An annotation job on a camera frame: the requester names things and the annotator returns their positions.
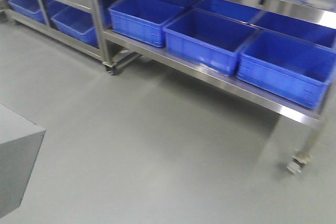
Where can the caster wheel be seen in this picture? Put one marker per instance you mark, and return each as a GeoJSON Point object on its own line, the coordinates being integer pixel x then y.
{"type": "Point", "coordinates": [299, 161]}

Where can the gray foam base block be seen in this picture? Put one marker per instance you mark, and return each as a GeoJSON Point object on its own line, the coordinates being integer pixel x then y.
{"type": "Point", "coordinates": [21, 140]}

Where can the blue bin on cart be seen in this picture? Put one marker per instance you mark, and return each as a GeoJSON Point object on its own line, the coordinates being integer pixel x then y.
{"type": "Point", "coordinates": [293, 69]}
{"type": "Point", "coordinates": [209, 39]}
{"type": "Point", "coordinates": [143, 20]}

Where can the steel shelving cart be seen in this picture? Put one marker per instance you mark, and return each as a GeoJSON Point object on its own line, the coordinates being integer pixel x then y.
{"type": "Point", "coordinates": [320, 12]}
{"type": "Point", "coordinates": [89, 6]}

